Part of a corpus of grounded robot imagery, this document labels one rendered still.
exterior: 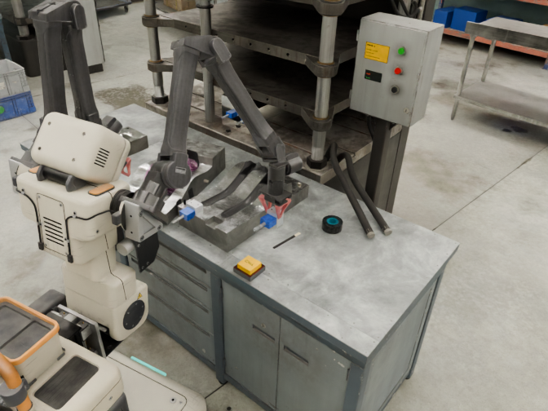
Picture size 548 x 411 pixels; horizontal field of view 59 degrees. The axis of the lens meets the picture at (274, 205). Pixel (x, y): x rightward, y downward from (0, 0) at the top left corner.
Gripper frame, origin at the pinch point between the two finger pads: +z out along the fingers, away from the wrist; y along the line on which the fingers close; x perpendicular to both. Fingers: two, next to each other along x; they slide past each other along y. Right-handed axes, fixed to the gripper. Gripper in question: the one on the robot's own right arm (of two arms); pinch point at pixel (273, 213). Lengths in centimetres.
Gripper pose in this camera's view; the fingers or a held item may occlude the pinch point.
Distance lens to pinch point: 170.2
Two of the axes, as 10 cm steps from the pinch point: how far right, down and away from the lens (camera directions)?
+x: -6.4, 3.8, -6.7
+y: -7.7, -3.8, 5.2
